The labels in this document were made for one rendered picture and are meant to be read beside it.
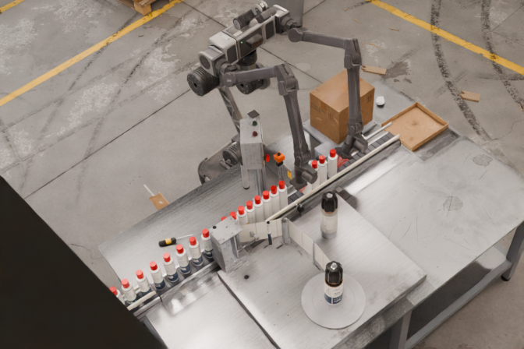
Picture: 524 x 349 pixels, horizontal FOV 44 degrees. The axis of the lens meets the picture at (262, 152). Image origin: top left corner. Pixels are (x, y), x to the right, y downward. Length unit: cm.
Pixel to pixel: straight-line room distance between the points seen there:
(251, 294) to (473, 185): 140
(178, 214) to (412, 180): 133
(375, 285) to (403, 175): 78
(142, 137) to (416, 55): 247
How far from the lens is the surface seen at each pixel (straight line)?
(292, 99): 317
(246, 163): 314
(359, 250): 337
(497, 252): 429
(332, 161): 354
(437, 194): 370
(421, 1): 655
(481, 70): 582
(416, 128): 402
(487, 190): 377
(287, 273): 329
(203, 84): 423
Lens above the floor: 366
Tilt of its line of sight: 47 degrees down
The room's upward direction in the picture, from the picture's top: 6 degrees counter-clockwise
